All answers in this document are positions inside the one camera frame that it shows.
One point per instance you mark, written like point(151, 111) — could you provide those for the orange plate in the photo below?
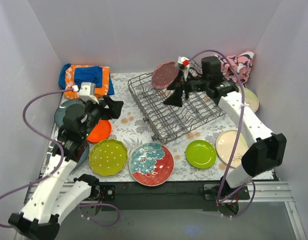
point(100, 132)

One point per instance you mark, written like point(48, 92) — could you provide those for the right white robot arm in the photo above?
point(265, 148)

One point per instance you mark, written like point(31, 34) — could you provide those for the dark teal plate upper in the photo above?
point(61, 110)

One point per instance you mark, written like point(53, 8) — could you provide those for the dark teal plate lower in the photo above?
point(81, 157)

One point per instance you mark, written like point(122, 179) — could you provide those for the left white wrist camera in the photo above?
point(86, 92)

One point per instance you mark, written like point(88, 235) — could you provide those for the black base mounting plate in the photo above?
point(171, 195)

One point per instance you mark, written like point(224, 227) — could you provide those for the grey wire dish rack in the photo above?
point(166, 122)

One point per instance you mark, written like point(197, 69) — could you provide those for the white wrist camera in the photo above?
point(86, 92)
point(183, 64)

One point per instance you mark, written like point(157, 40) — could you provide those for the pink navy floral cloth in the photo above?
point(242, 64)

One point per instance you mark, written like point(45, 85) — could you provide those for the cream green plate at back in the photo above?
point(251, 99)

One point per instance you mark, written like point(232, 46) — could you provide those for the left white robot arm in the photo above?
point(42, 215)

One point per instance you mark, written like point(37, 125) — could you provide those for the green polka dot scalloped plate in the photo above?
point(108, 157)

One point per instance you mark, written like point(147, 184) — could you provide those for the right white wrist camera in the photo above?
point(183, 64)

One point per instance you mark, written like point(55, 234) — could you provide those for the aluminium frame rail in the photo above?
point(260, 191)

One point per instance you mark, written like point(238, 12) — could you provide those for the blue folded towel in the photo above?
point(93, 74)

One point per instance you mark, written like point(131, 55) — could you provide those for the floral table mat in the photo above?
point(133, 132)

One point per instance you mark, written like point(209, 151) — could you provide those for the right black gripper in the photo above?
point(183, 83)

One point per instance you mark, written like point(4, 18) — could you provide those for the orange patterned cloth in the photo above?
point(103, 82)

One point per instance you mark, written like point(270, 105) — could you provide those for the pink and green branch plate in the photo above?
point(224, 146)

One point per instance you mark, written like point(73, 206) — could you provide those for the teal cloth under orange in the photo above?
point(62, 77)

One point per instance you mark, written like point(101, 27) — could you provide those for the lime green plate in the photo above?
point(201, 154)

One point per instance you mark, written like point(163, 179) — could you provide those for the dark teal plate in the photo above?
point(61, 110)
point(81, 157)

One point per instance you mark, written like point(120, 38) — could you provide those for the red and teal floral plate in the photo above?
point(151, 164)

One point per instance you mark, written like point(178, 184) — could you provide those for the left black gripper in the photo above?
point(103, 108)

